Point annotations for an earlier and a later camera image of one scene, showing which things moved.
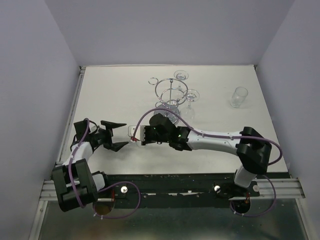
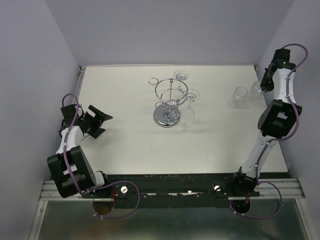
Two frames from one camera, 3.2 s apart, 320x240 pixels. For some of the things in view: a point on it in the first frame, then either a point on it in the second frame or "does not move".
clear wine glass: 137,143 → 256,91
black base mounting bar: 175,190 does not move
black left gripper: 108,132 → 96,130
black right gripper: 147,129 → 264,85
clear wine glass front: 238,97 does not move
